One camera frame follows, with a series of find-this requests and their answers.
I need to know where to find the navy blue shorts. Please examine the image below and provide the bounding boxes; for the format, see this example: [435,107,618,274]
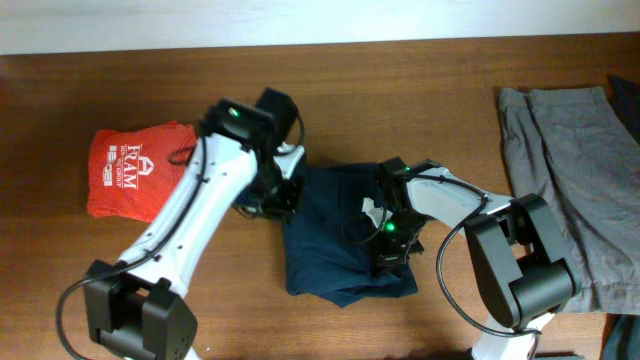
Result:
[282,163,418,308]

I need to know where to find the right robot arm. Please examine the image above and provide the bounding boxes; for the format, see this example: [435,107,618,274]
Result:
[362,157,582,359]

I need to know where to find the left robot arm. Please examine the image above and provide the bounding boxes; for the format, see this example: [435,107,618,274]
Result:
[82,88,305,360]

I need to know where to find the folded red printed t-shirt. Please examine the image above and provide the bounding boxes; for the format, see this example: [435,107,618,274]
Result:
[87,121,196,223]

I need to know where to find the grey shorts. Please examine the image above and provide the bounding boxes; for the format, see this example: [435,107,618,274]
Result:
[498,87,639,315]

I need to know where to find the dark garment at right edge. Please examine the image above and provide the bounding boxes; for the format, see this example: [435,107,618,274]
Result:
[608,75,639,142]

